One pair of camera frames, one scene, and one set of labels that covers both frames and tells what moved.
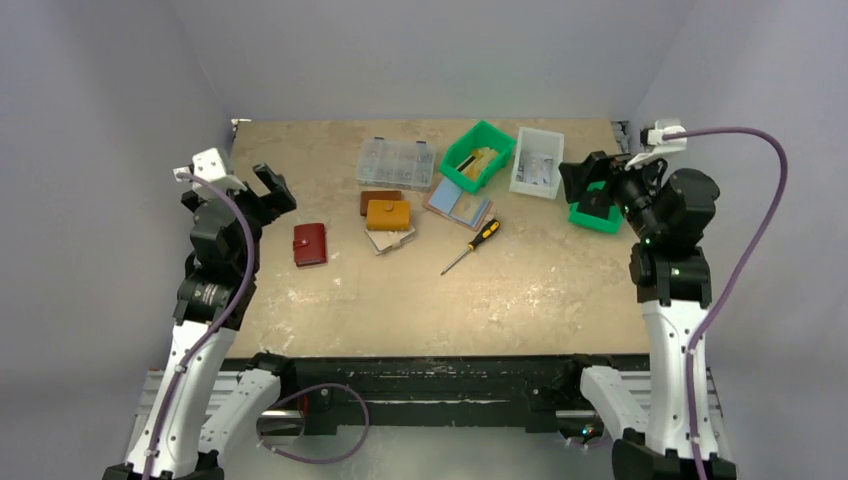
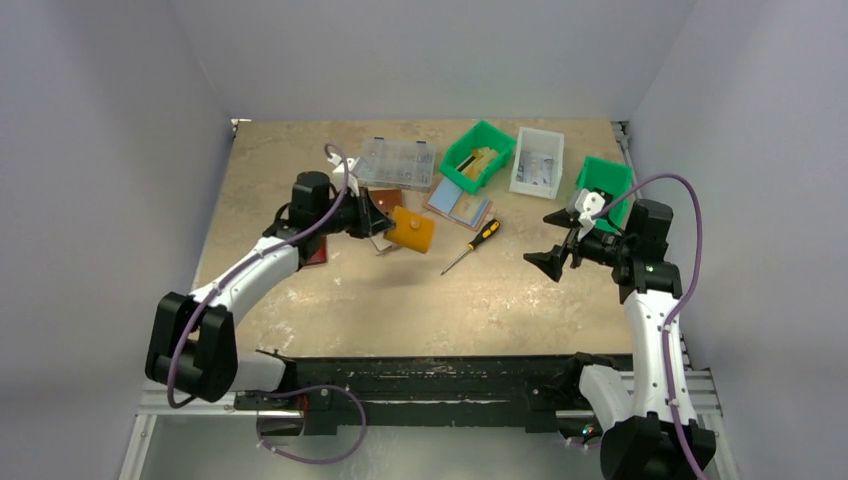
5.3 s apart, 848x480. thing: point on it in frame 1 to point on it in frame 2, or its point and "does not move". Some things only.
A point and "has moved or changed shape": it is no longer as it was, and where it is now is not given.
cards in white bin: [535, 168] does not move
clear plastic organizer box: [397, 164] does not move
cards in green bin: [473, 164] does not move
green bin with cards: [478, 156] does not move
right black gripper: [597, 180] to [570, 241]
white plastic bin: [536, 169] does not move
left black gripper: [258, 196] to [365, 216]
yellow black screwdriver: [487, 230] does not move
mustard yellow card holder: [388, 215] has moved or changed shape
